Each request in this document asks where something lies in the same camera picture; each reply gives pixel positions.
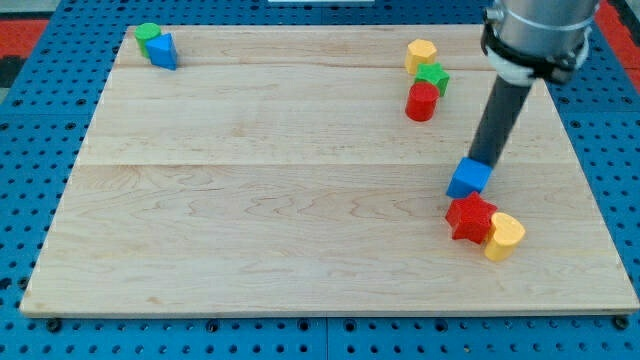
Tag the yellow heart block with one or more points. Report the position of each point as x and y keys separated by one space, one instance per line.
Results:
x=504 y=236

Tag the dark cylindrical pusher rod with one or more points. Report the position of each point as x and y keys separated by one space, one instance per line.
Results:
x=500 y=114

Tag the red star block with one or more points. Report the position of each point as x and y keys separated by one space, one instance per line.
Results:
x=470 y=218

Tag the green star block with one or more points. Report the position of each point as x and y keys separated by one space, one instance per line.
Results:
x=434 y=74

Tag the green cylinder block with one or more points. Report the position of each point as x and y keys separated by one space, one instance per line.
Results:
x=144 y=33

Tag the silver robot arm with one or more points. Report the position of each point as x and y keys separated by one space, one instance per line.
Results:
x=526 y=40

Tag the red cylinder block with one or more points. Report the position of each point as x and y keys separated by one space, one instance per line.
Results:
x=421 y=101

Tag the blue cube block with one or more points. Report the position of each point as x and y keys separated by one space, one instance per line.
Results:
x=469 y=176

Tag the blue triangle block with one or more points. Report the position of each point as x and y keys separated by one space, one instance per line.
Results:
x=162 y=52

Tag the wooden board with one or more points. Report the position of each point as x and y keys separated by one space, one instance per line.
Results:
x=276 y=174

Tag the yellow hexagon block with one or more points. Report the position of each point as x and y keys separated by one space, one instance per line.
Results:
x=419 y=51

